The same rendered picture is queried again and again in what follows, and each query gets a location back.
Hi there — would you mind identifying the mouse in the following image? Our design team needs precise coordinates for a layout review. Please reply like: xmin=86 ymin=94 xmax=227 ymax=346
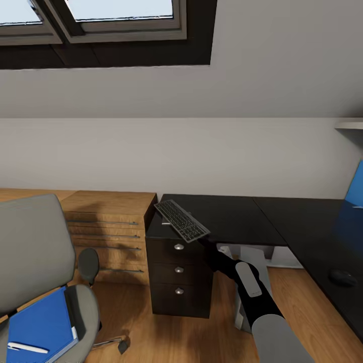
xmin=329 ymin=270 xmax=357 ymax=285

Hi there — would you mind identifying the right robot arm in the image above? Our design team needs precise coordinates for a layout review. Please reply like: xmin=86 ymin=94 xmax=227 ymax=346
xmin=196 ymin=238 xmax=316 ymax=363

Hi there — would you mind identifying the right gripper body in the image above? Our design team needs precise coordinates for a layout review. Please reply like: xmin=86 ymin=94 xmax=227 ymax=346
xmin=204 ymin=242 xmax=228 ymax=272

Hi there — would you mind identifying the pen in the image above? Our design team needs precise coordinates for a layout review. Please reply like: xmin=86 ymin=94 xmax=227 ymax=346
xmin=8 ymin=343 xmax=48 ymax=353

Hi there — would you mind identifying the notebook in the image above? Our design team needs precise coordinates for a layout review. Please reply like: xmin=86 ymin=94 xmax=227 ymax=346
xmin=162 ymin=217 xmax=171 ymax=225

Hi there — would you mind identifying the folder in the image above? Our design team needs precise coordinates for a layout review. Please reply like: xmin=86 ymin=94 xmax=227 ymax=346
xmin=6 ymin=286 xmax=79 ymax=363

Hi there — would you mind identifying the keyboard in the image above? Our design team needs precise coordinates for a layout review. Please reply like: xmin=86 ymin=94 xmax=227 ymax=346
xmin=154 ymin=199 xmax=211 ymax=243

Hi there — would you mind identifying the swivel chair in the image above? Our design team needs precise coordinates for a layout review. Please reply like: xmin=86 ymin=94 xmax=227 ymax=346
xmin=0 ymin=193 xmax=128 ymax=363

